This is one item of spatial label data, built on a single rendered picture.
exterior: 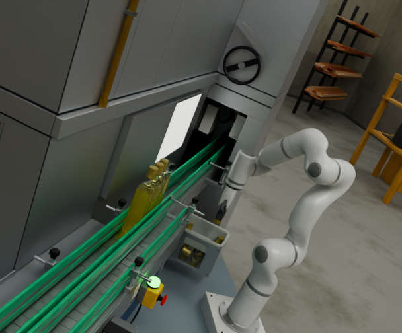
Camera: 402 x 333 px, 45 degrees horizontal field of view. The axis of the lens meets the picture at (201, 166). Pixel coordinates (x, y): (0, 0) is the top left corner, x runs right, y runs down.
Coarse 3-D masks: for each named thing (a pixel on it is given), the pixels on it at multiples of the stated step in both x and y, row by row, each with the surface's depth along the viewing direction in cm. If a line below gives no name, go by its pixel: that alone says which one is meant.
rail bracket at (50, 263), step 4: (52, 248) 138; (56, 248) 138; (52, 252) 136; (56, 252) 137; (36, 256) 140; (52, 256) 137; (56, 256) 137; (40, 260) 140; (44, 260) 140; (48, 260) 139; (52, 260) 138; (48, 264) 138; (52, 264) 138; (44, 268) 139; (48, 268) 139
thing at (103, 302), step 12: (180, 216) 195; (168, 228) 182; (156, 240) 171; (144, 252) 162; (132, 264) 153; (144, 264) 168; (120, 276) 145; (120, 288) 149; (108, 300) 142; (96, 312) 132; (84, 324) 126
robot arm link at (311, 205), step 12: (348, 168) 174; (348, 180) 176; (312, 192) 179; (324, 192) 178; (336, 192) 178; (300, 204) 179; (312, 204) 177; (324, 204) 177; (300, 216) 179; (312, 216) 178; (300, 228) 180; (312, 228) 182; (300, 240) 187; (300, 252) 188
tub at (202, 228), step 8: (192, 216) 229; (200, 224) 228; (208, 224) 228; (192, 232) 213; (200, 232) 229; (208, 232) 228; (216, 232) 227; (224, 232) 226; (208, 240) 212; (224, 240) 217
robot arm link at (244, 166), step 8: (240, 152) 205; (248, 152) 208; (240, 160) 204; (248, 160) 203; (232, 168) 208; (240, 168) 205; (248, 168) 205; (232, 176) 208; (240, 176) 206; (248, 176) 209
